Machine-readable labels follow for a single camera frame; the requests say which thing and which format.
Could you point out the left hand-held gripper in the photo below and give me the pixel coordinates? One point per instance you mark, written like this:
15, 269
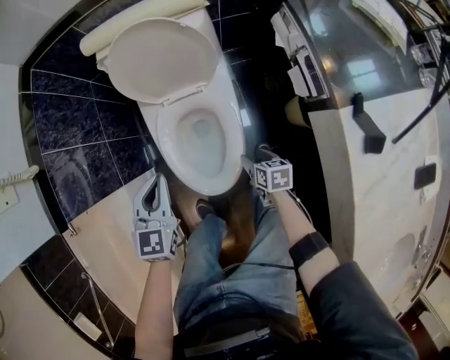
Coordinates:
151, 244

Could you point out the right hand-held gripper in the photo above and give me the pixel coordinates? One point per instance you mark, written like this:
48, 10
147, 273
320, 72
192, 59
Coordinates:
277, 175

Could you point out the white toilet seat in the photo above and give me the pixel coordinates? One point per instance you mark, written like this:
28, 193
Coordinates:
167, 140

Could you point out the black forearm band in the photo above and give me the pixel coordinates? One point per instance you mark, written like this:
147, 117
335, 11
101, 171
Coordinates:
309, 250

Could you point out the person's left forearm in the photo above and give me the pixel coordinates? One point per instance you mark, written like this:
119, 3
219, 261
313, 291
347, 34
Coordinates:
154, 309

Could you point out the person's right forearm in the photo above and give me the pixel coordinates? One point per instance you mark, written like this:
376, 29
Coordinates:
292, 218

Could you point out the white ceramic toilet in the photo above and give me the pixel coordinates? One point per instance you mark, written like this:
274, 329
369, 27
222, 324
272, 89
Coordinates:
204, 154

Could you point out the person's right shoe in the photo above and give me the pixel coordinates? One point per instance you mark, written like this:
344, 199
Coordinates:
265, 150

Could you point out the person's shoe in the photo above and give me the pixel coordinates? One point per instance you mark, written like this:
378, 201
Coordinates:
265, 150
204, 209

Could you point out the cream bathtub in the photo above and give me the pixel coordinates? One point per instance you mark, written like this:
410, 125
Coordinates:
105, 228

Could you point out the person's left shoe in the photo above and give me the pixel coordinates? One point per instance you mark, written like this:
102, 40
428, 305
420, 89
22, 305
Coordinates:
204, 209

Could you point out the chrome bathtub tap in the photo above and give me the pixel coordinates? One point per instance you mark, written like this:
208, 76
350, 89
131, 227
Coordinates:
73, 229

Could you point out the blue jeans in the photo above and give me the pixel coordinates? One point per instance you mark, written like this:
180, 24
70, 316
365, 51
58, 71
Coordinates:
204, 274

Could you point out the chrome grab bar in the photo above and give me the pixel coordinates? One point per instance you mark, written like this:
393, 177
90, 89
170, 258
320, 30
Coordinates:
96, 306

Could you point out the white soap dish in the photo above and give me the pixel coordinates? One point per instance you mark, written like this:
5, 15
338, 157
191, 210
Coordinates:
87, 326

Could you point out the black waist pack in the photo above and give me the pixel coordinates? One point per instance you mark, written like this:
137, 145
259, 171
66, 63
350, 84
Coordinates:
228, 327

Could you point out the black tripod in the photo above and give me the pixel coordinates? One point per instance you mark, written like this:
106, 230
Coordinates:
415, 121

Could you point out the white sink basin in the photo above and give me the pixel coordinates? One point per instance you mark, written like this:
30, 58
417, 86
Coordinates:
404, 246

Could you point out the black smartphone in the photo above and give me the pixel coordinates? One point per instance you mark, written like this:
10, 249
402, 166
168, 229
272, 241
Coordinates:
425, 175

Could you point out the cream rolled mat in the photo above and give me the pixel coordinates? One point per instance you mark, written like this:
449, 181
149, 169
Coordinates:
105, 35

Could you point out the dark jacket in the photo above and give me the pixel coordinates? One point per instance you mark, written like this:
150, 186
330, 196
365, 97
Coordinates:
358, 316

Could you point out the chrome sink faucet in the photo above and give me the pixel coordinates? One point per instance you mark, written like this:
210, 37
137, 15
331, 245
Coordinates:
422, 246

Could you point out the clear drinking glass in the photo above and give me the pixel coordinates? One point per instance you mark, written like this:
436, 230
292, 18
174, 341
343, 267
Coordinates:
429, 77
420, 53

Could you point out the black angular bracket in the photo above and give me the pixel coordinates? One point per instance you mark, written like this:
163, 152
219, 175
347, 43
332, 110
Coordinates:
374, 144

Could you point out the white wall jack plate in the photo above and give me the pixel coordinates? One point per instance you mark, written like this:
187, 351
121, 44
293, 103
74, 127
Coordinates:
7, 200

